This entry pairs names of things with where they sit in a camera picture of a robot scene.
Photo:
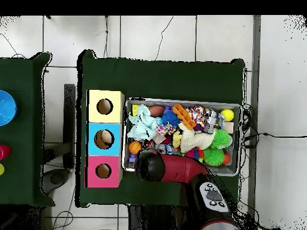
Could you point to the small colourful knotted cloth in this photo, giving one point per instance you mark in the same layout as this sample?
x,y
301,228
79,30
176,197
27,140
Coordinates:
x,y
165,129

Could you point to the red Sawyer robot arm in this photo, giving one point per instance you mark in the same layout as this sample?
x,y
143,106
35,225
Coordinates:
x,y
187,167

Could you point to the wooden box with three holes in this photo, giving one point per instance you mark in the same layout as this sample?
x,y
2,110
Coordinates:
x,y
115,115

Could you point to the mint green cloth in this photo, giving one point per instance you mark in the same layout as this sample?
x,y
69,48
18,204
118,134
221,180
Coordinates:
x,y
142,124

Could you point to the blue spiky rubber ball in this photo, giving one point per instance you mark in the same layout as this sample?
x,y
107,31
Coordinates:
x,y
170,118

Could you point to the orange mini basketball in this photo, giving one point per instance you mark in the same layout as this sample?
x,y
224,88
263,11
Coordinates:
x,y
135,147

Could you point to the orange plastic compartment tray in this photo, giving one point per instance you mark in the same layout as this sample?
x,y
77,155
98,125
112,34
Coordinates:
x,y
183,116

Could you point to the cream fluffy cloth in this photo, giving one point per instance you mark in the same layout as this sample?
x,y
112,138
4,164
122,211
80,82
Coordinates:
x,y
194,140

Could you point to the large colourful patterned cloth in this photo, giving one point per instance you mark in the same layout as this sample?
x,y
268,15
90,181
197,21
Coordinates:
x,y
197,115

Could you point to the dark green tablecloth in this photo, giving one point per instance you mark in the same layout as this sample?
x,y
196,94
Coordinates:
x,y
24,71
156,79

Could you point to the silver toy robot figure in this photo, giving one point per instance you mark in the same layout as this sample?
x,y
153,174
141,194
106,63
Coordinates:
x,y
211,119

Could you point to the green spiky rubber ball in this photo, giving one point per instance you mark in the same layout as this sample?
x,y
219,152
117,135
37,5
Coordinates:
x,y
221,139

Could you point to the yellow ball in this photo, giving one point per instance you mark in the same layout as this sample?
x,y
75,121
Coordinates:
x,y
227,115

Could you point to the blue bowl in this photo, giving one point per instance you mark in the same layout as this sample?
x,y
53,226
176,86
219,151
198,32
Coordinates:
x,y
7,107

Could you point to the red cup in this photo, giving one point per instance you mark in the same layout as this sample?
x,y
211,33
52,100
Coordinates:
x,y
4,152

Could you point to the small yellow object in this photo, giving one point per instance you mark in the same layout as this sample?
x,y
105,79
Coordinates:
x,y
1,169

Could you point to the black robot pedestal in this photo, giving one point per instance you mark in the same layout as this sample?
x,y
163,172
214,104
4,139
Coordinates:
x,y
153,218

